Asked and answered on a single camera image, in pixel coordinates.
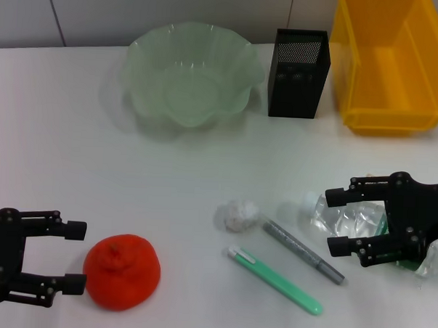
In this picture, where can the grey glitter pen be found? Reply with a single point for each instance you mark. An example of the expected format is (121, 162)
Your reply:
(295, 245)

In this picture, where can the clear green-label water bottle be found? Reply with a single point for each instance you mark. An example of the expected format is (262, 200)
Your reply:
(347, 220)

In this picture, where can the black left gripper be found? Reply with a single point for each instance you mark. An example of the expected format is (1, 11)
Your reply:
(2, 249)

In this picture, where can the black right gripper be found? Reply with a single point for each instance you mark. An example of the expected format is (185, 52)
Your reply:
(417, 212)

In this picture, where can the green pen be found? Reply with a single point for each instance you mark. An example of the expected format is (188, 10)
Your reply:
(279, 283)

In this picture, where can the green glass fruit bowl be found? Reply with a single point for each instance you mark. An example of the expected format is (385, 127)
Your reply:
(193, 94)

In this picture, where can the white paper ball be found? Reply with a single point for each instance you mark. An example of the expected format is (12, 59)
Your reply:
(238, 214)

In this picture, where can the black mesh pen holder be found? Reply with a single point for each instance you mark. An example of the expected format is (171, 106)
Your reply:
(298, 95)

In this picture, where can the red-orange soft orange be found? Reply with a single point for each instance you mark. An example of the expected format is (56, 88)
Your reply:
(123, 276)

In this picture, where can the yellow plastic bin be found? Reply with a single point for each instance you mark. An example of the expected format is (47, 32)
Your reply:
(390, 70)

